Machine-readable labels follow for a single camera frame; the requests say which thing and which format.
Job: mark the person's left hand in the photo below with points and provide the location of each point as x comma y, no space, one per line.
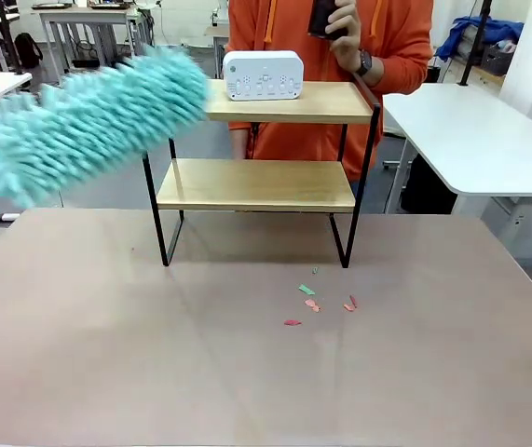
349,37

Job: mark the teal microfiber duster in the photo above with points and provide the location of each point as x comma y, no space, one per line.
84,125

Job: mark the two-tier wood metal shelf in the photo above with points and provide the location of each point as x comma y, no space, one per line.
256,186

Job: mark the black wrist watch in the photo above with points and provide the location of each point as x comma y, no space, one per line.
363,64

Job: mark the person in orange hoodie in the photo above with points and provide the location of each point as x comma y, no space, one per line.
293,37

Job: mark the small black bin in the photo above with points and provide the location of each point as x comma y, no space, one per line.
433,75

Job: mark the white speaker clock device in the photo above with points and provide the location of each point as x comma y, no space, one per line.
263,77

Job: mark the black stand pole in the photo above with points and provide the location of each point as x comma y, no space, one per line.
475,42
9,37

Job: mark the blue cloth pile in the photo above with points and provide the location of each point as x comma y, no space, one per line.
475,32

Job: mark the grey storage crate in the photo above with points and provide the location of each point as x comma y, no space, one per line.
498,58

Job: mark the large white side table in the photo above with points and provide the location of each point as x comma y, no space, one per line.
470,135

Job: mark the black object under table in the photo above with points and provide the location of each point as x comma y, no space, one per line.
428,186

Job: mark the red paper scrap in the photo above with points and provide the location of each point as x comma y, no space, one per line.
312,305
353,301
292,322

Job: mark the white background desk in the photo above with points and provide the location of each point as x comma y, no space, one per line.
84,14

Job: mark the black backpack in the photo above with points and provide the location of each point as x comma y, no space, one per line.
28,49

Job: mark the white power strip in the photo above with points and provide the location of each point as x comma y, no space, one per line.
0,217

